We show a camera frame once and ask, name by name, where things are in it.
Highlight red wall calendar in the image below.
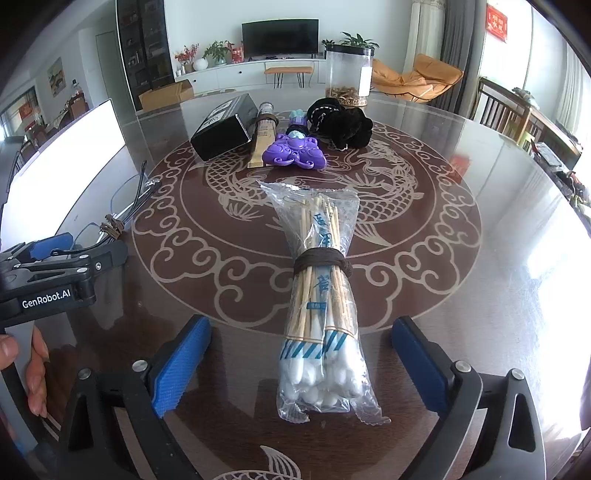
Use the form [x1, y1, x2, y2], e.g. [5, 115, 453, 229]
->
[486, 2, 509, 44]

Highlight dark glass display cabinet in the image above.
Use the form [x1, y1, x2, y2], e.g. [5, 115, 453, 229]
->
[115, 0, 175, 112]

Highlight cotton swab packet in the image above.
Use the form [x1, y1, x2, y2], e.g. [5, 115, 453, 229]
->
[257, 181, 393, 426]

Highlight wall painting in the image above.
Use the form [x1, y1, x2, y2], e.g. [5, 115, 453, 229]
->
[47, 56, 65, 97]

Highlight purple toy wand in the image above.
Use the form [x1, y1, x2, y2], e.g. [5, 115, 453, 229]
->
[262, 109, 329, 171]

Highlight black cardboard box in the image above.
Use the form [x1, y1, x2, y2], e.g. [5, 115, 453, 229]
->
[190, 93, 260, 162]

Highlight group of wooden dining chairs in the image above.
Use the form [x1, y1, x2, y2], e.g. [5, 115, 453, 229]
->
[0, 92, 91, 154]

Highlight brown cardboard box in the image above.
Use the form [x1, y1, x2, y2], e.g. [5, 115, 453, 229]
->
[139, 79, 195, 112]

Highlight large green potted plant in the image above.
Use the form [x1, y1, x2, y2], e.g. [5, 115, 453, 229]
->
[339, 31, 380, 49]

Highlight clear tube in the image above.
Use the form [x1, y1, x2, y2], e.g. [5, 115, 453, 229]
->
[246, 102, 280, 169]

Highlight clear frame eyeglasses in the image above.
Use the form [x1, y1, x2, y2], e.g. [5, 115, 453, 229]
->
[99, 159, 161, 243]

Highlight red flowers in vase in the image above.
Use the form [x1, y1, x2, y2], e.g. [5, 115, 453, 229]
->
[174, 44, 199, 75]

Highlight person's left hand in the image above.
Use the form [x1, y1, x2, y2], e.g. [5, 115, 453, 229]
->
[0, 324, 50, 418]

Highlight covered standing air conditioner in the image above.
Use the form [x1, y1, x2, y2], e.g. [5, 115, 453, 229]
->
[406, 0, 447, 71]

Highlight grey curtain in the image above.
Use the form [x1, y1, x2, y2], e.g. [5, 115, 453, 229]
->
[441, 0, 486, 117]

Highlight white curtain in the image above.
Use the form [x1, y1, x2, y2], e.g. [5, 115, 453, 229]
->
[554, 41, 591, 140]

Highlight leafy potted plant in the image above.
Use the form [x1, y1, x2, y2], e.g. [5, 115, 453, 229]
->
[203, 40, 232, 66]

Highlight wooden bench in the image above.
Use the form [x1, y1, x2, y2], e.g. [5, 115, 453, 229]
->
[264, 66, 315, 89]

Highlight wooden chair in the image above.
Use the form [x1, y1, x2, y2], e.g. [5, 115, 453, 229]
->
[473, 77, 532, 140]

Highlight row of small desk clutter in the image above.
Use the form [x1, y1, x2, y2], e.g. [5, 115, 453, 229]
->
[531, 138, 591, 209]

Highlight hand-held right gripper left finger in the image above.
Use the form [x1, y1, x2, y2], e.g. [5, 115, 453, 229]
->
[55, 315, 212, 480]

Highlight black television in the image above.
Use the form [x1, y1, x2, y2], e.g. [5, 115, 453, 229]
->
[241, 18, 321, 61]

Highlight black beaded hair tie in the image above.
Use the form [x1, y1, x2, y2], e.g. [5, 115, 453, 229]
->
[308, 98, 345, 135]

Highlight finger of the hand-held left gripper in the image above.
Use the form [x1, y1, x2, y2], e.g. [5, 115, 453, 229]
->
[9, 239, 129, 280]
[0, 232, 76, 267]

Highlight white television cabinet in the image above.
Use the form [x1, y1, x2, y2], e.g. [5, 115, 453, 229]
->
[173, 58, 329, 96]

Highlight orange lounge chair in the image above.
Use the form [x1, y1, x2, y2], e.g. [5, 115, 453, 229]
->
[369, 54, 464, 105]

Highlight white storage box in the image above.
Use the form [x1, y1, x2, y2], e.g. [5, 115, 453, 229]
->
[0, 98, 140, 260]

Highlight black fluffy scrunchie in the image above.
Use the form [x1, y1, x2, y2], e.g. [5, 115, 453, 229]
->
[323, 111, 374, 150]

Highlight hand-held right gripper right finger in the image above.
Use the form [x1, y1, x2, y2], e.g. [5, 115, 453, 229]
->
[392, 316, 549, 480]

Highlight clear plastic jar black lid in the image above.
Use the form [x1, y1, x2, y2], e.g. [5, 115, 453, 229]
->
[325, 44, 374, 108]

